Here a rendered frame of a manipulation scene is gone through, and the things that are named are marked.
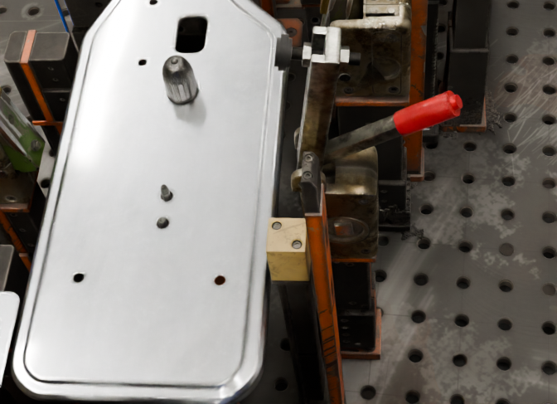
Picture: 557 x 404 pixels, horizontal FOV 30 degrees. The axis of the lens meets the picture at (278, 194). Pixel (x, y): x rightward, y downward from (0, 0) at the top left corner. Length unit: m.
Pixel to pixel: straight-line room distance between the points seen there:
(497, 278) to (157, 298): 0.48
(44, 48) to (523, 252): 0.61
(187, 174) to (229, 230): 0.08
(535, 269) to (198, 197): 0.47
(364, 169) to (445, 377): 0.36
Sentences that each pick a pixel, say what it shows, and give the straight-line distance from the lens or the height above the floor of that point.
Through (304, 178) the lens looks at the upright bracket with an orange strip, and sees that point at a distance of 0.74.
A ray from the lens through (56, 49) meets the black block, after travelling 1.15.
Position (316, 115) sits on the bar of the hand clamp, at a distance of 0.84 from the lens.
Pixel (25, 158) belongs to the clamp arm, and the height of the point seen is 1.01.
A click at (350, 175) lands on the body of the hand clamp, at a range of 0.92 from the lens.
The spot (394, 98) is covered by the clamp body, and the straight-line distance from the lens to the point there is 1.09.
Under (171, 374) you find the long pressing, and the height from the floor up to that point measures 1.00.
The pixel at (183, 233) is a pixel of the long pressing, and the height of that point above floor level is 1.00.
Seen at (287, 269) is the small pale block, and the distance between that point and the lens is 0.89.
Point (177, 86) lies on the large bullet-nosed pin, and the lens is 1.03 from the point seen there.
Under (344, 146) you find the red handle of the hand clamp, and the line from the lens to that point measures 0.89.
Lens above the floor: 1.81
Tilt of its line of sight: 57 degrees down
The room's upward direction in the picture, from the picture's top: 10 degrees counter-clockwise
